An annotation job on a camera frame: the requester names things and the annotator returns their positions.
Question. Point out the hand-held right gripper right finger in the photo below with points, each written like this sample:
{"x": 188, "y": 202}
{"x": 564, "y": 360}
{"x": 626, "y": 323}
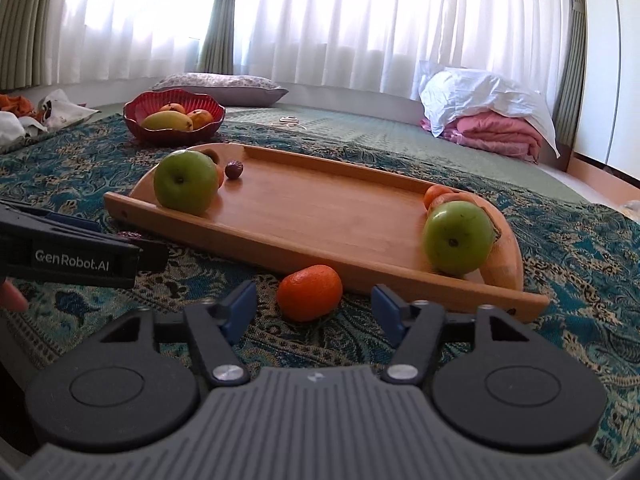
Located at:
{"x": 390, "y": 312}

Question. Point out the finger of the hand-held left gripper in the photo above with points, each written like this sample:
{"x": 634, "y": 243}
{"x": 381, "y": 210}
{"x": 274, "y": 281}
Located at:
{"x": 60, "y": 220}
{"x": 152, "y": 256}

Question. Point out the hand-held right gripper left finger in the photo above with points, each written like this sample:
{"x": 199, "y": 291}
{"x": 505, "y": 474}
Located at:
{"x": 240, "y": 310}

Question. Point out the small tangerine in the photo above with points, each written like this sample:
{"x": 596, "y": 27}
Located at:
{"x": 436, "y": 195}
{"x": 310, "y": 292}
{"x": 220, "y": 174}

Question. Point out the green apple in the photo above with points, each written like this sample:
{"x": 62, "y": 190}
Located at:
{"x": 457, "y": 237}
{"x": 186, "y": 182}

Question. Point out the wooden tray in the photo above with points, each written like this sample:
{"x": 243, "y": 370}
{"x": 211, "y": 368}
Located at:
{"x": 320, "y": 215}

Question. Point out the person's left hand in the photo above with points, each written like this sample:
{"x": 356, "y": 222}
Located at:
{"x": 12, "y": 297}

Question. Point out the white cloth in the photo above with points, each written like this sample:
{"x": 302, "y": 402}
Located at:
{"x": 11, "y": 127}

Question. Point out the white plastic bag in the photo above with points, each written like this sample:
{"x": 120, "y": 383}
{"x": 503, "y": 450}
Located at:
{"x": 65, "y": 110}

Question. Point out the red scalloped bowl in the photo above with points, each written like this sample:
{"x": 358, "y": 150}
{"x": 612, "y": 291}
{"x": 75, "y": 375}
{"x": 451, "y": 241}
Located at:
{"x": 145, "y": 135}

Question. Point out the orange cloth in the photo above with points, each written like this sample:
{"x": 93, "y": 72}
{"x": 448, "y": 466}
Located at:
{"x": 15, "y": 102}

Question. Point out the yellow mango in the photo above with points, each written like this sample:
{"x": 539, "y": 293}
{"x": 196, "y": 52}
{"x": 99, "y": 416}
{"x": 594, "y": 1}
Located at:
{"x": 167, "y": 121}

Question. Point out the orange mango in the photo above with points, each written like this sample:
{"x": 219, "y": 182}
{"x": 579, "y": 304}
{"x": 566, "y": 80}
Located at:
{"x": 200, "y": 119}
{"x": 172, "y": 108}

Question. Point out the green woven mat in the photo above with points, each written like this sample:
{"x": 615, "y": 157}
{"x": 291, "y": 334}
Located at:
{"x": 380, "y": 140}

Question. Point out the grey patterned pillow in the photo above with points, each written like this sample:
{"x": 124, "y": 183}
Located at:
{"x": 220, "y": 87}

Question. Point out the teal paisley blanket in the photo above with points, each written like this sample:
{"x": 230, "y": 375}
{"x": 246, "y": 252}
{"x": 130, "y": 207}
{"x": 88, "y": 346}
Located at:
{"x": 575, "y": 270}

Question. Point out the green curtain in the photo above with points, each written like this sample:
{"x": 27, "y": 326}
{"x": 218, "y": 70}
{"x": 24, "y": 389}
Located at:
{"x": 219, "y": 15}
{"x": 572, "y": 50}
{"x": 30, "y": 20}

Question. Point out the pink folded quilt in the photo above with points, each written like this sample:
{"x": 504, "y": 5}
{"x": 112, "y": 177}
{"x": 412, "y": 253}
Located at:
{"x": 495, "y": 132}

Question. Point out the white pillow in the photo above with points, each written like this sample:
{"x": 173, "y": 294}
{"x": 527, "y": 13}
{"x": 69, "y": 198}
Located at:
{"x": 480, "y": 95}

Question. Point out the white sheer curtain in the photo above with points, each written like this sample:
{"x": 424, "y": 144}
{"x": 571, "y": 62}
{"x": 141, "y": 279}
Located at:
{"x": 350, "y": 15}

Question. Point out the white wardrobe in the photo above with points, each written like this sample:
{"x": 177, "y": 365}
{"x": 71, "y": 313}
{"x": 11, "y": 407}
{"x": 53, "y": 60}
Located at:
{"x": 610, "y": 60}

